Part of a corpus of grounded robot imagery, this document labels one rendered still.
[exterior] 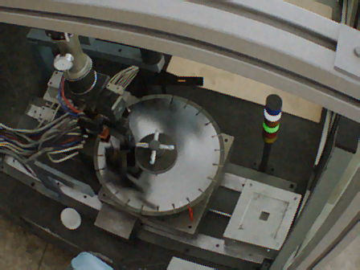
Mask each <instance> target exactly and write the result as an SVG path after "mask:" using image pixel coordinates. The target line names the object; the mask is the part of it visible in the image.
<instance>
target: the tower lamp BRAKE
mask: <svg viewBox="0 0 360 270"><path fill-rule="evenodd" d="M265 102H266V105H265V109H266V111H267V112H268V114H269V115H272V116H276V115H278V114H280V113H281V107H282V104H283V101H282V99H281V98H280V97H279V96H278V95H277V94H271V95H268V96H267V98H266V100H265Z"/></svg>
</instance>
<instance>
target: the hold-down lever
mask: <svg viewBox="0 0 360 270"><path fill-rule="evenodd" d="M102 125H105V126H107V127H109V128H110V127H111V128H112V129H115V130H116V131H117V133H119V134H120V135H122V136H125V137H128V136H129V135H130V134H131V130H130V129H129V128H127V127H126V126H124V125H115V124H113V123H111V122H110V121H107V120H105V119H103V120H102Z"/></svg>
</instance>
